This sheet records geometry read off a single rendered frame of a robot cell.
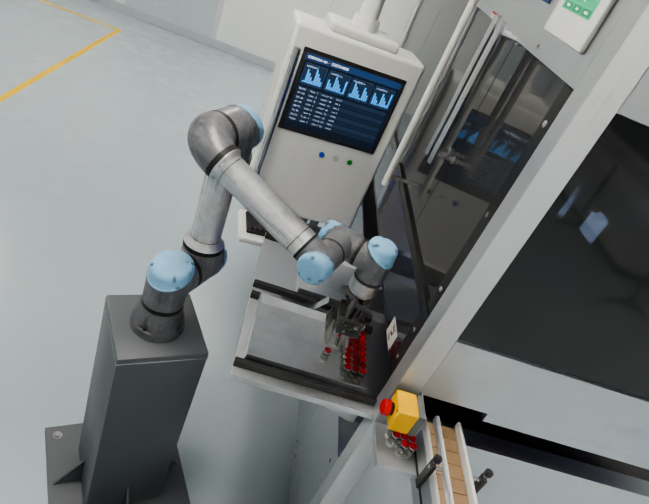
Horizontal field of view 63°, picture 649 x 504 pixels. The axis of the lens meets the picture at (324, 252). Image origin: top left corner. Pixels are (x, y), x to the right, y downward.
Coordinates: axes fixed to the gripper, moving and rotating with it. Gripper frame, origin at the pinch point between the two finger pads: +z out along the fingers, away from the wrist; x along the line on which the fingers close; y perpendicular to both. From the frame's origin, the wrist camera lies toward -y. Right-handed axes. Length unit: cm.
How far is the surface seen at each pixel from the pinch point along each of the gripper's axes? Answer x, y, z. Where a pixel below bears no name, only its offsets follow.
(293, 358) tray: -8.6, 3.0, 8.3
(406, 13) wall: 61, -541, -17
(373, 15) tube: -14, -91, -67
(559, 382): 52, 15, -22
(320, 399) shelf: 0.2, 14.4, 8.5
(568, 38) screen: 14, -1, -90
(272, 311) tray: -17.0, -13.4, 8.3
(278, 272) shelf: -17.6, -33.6, 8.5
